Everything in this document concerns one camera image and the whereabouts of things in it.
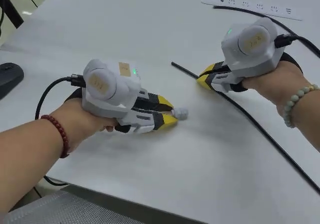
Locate person's right hand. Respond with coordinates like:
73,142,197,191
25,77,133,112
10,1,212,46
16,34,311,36
228,53,313,109

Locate pale green bead bracelet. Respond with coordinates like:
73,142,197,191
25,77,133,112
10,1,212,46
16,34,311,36
282,84,320,129

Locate white power strip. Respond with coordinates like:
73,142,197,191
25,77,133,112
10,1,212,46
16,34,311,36
200,0,304,22

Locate black stand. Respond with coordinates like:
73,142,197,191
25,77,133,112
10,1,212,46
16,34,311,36
0,0,25,42

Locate black computer mouse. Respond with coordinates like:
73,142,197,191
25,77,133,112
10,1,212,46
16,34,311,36
0,62,25,101

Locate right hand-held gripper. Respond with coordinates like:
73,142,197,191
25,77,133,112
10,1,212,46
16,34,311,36
195,17,286,94

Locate person's right forearm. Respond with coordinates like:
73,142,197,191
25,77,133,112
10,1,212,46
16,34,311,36
276,88,320,155

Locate person's left forearm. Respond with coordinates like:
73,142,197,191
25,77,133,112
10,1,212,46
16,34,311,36
0,117,66,216

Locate person's left hand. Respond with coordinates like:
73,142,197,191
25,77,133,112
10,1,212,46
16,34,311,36
48,88,133,157

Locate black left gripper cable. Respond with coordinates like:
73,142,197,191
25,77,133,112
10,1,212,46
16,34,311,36
34,73,88,187

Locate black power strip cable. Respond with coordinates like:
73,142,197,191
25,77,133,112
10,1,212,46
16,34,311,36
212,5,320,56

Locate red bead bracelet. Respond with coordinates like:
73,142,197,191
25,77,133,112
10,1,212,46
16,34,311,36
40,114,71,159

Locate white plastic cable gland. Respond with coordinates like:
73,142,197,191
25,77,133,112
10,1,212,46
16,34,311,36
171,106,189,121

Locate white table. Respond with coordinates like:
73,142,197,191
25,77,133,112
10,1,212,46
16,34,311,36
0,0,320,224

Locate long black cable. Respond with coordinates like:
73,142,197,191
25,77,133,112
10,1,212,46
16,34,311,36
171,61,320,195

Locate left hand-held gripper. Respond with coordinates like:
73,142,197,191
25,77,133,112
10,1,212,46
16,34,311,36
81,58,180,135

